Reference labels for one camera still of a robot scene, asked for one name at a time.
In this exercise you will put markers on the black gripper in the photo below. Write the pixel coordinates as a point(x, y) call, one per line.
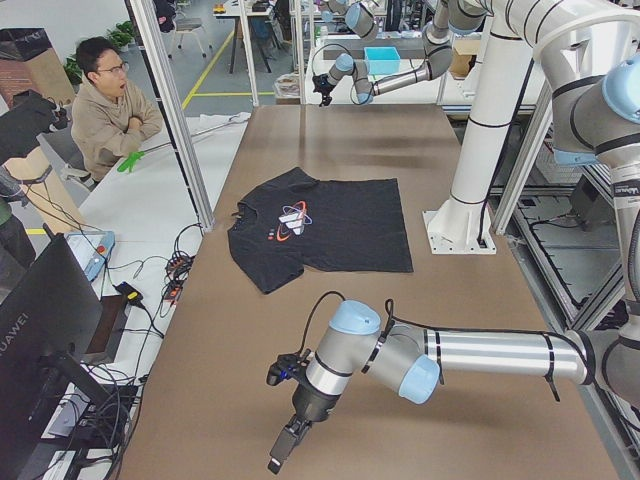
point(325, 93)
point(311, 398)

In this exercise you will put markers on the black graphic t-shirt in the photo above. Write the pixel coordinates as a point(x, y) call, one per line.
point(294, 221)

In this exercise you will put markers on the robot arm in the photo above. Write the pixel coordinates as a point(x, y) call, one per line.
point(459, 17)
point(411, 359)

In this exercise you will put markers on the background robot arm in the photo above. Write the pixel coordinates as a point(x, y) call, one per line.
point(358, 16)

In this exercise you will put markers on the blue plastic bin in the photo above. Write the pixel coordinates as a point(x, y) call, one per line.
point(381, 61)

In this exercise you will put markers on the white cloth on table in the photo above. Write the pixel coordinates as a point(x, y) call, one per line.
point(213, 122)

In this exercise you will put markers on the cardboard box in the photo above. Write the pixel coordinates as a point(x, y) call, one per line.
point(465, 52)

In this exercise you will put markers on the green grabber tool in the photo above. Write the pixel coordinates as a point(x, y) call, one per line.
point(129, 163)

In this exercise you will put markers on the orange power strip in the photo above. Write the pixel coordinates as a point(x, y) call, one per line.
point(177, 270)

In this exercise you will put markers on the black power adapter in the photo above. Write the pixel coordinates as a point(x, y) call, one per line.
point(133, 295)

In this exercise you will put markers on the seated man beige hoodie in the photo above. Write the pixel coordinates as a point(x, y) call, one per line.
point(111, 117)

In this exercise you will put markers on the black Huawei monitor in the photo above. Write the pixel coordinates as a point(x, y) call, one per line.
point(47, 323)

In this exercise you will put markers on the blue teach pendant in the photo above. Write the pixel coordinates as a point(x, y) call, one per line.
point(91, 250)

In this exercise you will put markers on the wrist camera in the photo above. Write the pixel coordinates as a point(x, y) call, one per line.
point(320, 84)
point(287, 366)

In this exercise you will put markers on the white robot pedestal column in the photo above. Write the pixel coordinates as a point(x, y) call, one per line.
point(461, 225)

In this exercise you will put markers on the aluminium frame post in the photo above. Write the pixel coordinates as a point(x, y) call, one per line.
point(148, 36)

